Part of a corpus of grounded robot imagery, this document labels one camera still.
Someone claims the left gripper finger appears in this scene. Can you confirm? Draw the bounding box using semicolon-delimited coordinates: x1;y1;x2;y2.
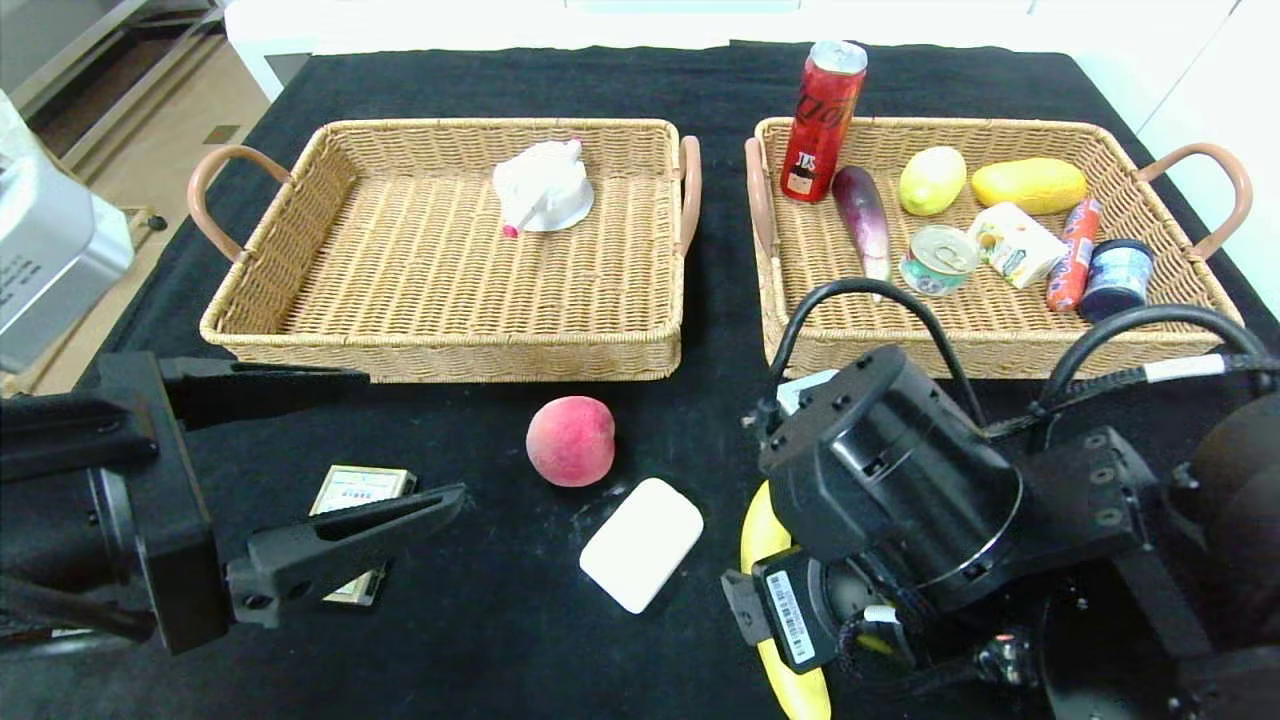
226;482;468;630
160;356;370;431

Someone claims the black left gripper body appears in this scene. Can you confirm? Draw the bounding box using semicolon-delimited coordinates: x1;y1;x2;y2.
0;350;233;656

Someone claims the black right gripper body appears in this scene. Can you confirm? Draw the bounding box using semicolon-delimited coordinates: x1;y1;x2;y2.
751;547;870;675

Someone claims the yellow banana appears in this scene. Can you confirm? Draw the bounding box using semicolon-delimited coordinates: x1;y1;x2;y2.
740;480;833;720

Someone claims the playing card box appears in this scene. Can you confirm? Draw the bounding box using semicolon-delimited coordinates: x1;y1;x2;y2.
310;465;419;608

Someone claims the pull-tab tin can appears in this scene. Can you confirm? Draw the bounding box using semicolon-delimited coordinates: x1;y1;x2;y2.
900;224;981;298

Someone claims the white soap bar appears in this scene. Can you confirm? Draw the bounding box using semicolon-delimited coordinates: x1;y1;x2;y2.
580;478;705;615

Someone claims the wooden rack on casters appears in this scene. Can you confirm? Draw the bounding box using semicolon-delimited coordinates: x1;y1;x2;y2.
0;150;169;396

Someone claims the pink peach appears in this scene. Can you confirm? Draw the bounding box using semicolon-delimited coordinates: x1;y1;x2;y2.
526;396;617;489

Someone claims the black tablecloth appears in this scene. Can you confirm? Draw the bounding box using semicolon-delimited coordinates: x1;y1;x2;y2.
0;42;1280;720

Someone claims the white hanging cloth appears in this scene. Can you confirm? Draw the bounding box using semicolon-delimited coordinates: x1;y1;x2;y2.
0;88;46;171

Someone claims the white table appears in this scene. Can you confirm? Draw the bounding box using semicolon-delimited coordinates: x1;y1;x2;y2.
226;0;1131;105

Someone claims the purple eggplant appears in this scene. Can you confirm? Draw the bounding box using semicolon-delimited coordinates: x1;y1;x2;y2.
832;165;894;301

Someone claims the small white juice carton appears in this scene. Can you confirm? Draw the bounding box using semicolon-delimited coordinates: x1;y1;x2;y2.
968;201;1069;290

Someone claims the yellow-green lemon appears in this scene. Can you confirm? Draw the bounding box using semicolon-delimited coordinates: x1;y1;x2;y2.
898;146;968;217

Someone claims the red wrapped sausage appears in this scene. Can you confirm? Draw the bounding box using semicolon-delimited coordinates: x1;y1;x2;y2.
1047;197;1105;314

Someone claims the dark blue yogurt cup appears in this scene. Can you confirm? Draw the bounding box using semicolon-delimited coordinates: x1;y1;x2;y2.
1080;239;1157;323

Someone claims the yellow mango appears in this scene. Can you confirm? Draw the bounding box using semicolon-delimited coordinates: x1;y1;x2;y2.
971;158;1089;216

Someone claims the red soda can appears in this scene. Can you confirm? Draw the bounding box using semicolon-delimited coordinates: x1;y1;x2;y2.
780;40;869;204

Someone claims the woven wicker basket with handles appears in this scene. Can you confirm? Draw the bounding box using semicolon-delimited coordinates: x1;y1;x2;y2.
745;116;1254;381
188;118;703;384

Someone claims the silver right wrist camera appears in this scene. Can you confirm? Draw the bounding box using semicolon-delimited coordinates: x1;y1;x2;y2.
775;370;843;416

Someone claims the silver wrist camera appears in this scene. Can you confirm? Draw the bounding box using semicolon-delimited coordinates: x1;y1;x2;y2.
0;140;137;374
775;370;843;416

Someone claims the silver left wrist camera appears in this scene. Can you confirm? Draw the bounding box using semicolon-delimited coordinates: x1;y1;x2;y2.
0;140;137;374

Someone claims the black right camera cable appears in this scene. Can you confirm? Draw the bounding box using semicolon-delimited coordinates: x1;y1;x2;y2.
765;278;989;426

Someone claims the low shelf with grey frame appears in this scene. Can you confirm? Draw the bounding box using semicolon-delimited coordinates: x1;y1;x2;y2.
0;0;233;176

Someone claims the black braided right cable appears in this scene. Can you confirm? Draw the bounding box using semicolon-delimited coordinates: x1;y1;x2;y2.
985;353;1280;441

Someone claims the smooth black right arm cable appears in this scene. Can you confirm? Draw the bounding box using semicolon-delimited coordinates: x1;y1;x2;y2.
1035;303;1276;421

